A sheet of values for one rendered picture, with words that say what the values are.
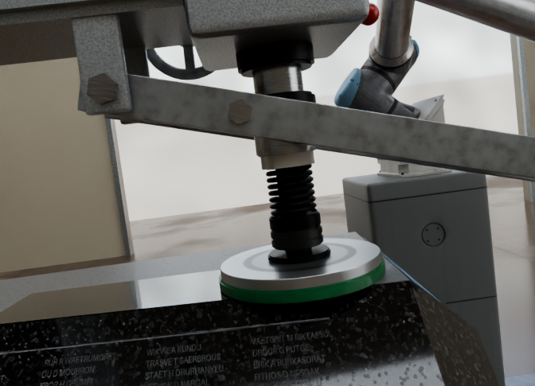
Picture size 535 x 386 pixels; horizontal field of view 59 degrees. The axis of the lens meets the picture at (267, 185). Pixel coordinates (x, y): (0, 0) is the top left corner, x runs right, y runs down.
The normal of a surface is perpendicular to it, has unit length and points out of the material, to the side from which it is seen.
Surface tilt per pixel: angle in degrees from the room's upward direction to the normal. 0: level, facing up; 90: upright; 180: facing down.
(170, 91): 90
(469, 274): 90
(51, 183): 90
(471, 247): 90
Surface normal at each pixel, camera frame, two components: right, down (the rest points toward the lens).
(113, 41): 0.07, 0.07
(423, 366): -0.12, -0.65
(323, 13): 0.11, 0.44
